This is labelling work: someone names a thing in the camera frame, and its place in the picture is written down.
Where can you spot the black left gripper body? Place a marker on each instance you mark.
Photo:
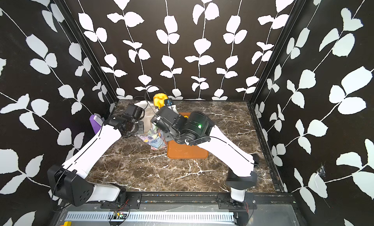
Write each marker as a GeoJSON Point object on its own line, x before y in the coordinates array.
{"type": "Point", "coordinates": [139, 128]}

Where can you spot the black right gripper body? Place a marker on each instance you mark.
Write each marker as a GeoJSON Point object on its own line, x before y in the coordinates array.
{"type": "Point", "coordinates": [170, 140]}

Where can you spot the segmented pull-apart bread roll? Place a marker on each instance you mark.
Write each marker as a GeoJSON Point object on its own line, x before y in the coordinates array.
{"type": "Point", "coordinates": [159, 100]}

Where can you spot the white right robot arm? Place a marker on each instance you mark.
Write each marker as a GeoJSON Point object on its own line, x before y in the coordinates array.
{"type": "Point", "coordinates": [241, 174]}

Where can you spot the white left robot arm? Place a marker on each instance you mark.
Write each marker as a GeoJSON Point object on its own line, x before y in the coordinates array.
{"type": "Point", "coordinates": [68, 181]}

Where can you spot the brown plastic tray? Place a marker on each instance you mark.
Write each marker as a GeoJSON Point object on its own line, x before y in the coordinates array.
{"type": "Point", "coordinates": [187, 150]}

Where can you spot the purple plastic box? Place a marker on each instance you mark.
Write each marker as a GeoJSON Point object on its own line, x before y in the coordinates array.
{"type": "Point", "coordinates": [96, 122]}

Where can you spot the small electronics circuit board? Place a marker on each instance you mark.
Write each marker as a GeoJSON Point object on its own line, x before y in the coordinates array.
{"type": "Point", "coordinates": [117, 216]}

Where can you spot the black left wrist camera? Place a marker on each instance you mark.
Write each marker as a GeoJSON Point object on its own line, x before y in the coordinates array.
{"type": "Point", "coordinates": [134, 112]}

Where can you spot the black front mounting rail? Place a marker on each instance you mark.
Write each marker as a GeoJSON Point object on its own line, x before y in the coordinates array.
{"type": "Point", "coordinates": [223, 200]}

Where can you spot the white slotted cable duct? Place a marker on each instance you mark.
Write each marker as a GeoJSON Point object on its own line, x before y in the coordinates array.
{"type": "Point", "coordinates": [152, 216]}

